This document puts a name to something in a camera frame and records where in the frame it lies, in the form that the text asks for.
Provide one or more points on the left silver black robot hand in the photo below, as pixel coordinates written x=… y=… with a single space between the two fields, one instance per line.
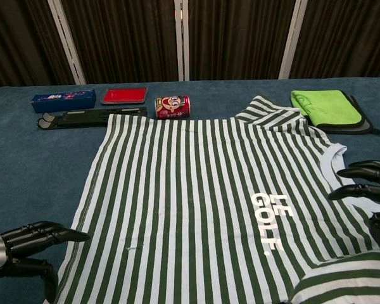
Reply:
x=19 y=240

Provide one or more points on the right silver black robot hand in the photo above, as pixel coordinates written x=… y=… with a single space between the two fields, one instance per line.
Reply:
x=377 y=171

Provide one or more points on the green white striped t-shirt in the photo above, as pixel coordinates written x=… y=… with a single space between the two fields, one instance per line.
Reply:
x=177 y=190

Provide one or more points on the black folding stand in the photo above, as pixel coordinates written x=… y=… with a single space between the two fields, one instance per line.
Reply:
x=82 y=117

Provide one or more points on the blue table cover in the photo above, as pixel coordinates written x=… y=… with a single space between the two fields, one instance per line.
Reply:
x=35 y=164

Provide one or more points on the green grey microfiber cloth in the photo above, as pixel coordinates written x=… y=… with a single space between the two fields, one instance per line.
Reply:
x=326 y=106

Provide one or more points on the dark brown curtain panel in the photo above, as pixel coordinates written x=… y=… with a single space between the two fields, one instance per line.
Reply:
x=19 y=38
x=345 y=35
x=237 y=38
x=123 y=38

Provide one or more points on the blue printed cardboard box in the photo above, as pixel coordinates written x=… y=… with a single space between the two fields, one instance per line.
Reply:
x=63 y=100

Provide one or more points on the red rectangular tray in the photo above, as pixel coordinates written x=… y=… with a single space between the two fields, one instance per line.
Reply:
x=124 y=95

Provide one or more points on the red cartoon drink can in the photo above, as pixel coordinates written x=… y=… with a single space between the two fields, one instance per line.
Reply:
x=172 y=107

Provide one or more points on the white partition post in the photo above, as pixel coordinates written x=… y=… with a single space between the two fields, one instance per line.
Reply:
x=181 y=41
x=292 y=41
x=66 y=41

